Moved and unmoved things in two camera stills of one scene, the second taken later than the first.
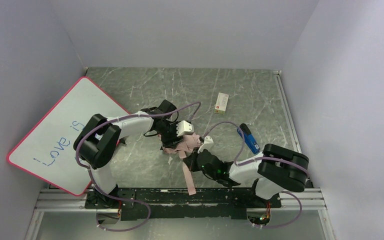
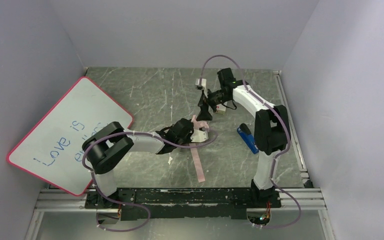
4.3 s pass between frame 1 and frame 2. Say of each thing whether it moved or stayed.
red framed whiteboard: stayed
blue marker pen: stayed
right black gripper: moved
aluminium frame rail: stayed
